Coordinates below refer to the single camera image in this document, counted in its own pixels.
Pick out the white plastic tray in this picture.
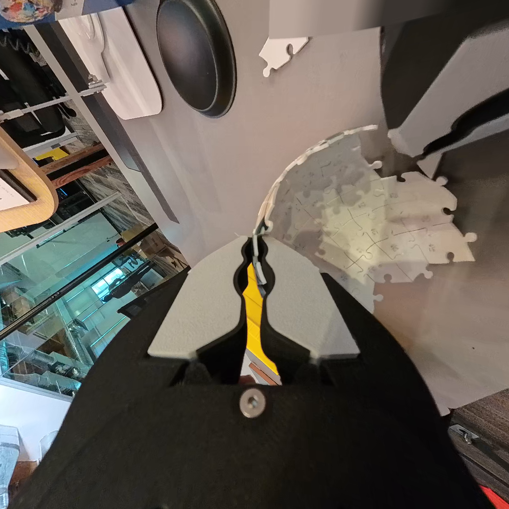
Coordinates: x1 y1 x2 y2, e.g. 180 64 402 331
59 9 163 121

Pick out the wooden shelf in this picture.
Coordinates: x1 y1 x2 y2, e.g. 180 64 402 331
38 142 115 191

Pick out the partly built white puzzle ball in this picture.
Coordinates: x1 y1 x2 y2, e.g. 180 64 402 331
243 124 478 386

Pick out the thin black rod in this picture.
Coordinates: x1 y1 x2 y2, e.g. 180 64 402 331
0 223 160 339

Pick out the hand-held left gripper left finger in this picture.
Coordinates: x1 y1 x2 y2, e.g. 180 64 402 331
147 235 255 385

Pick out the black round bowl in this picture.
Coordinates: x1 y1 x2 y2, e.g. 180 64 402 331
156 0 238 119

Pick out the silver metal bar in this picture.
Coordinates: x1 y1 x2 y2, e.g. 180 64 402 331
0 73 109 122

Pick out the white puzzle piece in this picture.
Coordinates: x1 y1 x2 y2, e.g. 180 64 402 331
259 36 310 78

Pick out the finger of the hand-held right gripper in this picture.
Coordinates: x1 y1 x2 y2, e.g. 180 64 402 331
431 129 509 247
381 25 509 157

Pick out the wooden rimmed board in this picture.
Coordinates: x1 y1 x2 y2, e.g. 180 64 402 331
0 126 59 233

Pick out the colourful puzzle box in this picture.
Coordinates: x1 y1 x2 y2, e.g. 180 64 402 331
0 0 66 30

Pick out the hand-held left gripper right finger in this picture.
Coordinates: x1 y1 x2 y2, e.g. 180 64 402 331
253 235 361 385

